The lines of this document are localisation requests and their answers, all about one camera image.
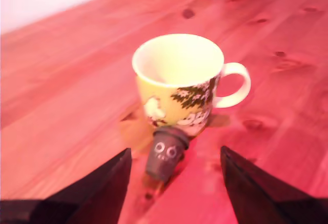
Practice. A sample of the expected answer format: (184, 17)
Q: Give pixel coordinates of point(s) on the dark coffee capsule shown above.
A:
(164, 154)

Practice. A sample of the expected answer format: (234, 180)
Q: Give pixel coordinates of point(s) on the yellow cartoon print mug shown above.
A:
(176, 80)

